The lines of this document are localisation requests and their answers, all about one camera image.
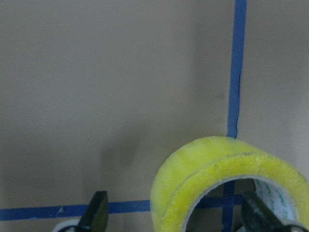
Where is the yellow tape roll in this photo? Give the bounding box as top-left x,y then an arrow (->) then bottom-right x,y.
150,136 -> 309,232

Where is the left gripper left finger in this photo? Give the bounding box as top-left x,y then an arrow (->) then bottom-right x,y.
77,191 -> 108,232

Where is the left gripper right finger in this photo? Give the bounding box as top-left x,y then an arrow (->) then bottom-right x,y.
241,191 -> 290,232

